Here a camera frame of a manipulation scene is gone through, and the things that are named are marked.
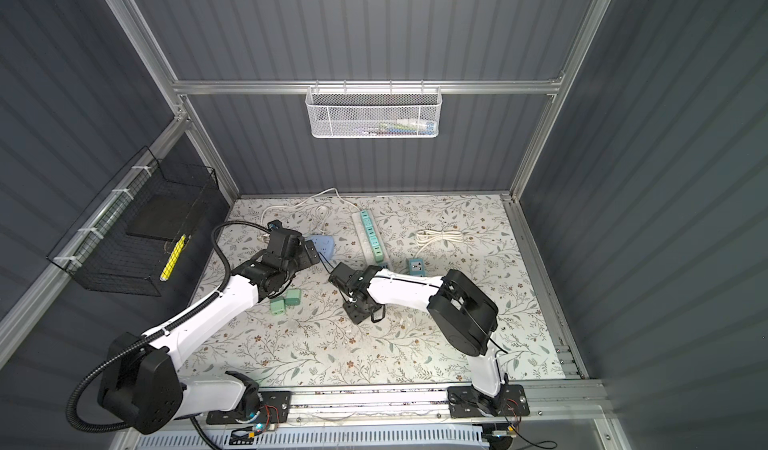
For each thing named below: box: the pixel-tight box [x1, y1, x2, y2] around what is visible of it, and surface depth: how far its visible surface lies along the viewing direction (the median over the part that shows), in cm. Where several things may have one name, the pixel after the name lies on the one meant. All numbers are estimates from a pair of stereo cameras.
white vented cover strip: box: [135, 426, 490, 450], surface depth 72 cm
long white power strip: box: [351, 210, 391, 270], surface depth 103 cm
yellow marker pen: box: [159, 234, 187, 281], surface depth 72 cm
